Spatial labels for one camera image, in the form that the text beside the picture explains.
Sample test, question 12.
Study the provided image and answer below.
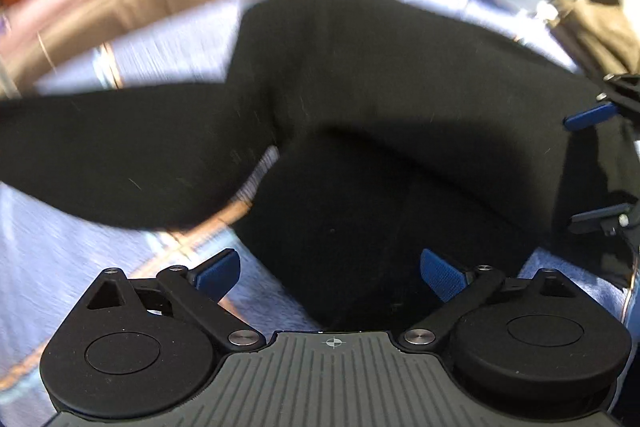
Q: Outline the black knit sweater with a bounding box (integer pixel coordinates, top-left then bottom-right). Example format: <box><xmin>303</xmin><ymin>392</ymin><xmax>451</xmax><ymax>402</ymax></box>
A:
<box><xmin>1</xmin><ymin>0</ymin><xmax>639</xmax><ymax>331</ymax></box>

